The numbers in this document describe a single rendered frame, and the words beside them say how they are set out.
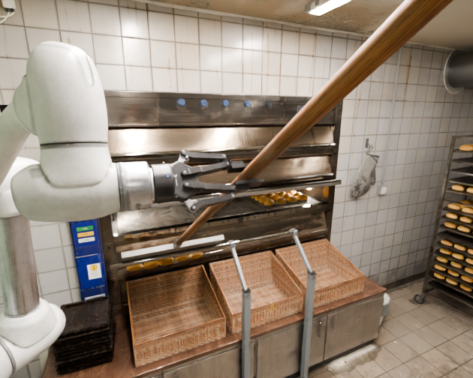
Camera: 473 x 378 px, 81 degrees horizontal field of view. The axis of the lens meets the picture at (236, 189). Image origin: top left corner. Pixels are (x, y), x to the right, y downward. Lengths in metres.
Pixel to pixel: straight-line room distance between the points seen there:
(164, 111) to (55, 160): 1.45
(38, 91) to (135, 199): 0.21
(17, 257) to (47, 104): 0.73
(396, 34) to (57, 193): 0.48
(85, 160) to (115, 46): 1.45
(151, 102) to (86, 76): 1.39
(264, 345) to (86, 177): 1.83
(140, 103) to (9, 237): 1.10
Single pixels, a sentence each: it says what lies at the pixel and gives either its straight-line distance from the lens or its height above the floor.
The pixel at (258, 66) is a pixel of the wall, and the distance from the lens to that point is 2.15.
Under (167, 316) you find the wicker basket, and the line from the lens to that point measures 2.21.
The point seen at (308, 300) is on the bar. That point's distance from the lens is 2.07.
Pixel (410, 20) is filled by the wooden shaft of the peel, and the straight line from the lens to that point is 0.33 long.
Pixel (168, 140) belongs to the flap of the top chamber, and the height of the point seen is 1.80.
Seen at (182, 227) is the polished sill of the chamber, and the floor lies 1.17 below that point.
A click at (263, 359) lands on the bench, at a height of 0.35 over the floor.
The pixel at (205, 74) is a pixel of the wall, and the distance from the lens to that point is 1.99.
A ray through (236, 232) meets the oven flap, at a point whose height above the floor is 1.05.
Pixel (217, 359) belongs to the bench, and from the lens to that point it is 2.03.
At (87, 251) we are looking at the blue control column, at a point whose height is 1.12.
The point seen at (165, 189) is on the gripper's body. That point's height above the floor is 1.82.
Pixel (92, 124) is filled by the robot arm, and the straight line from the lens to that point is 0.51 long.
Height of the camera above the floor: 1.95
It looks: 15 degrees down
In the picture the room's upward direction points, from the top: straight up
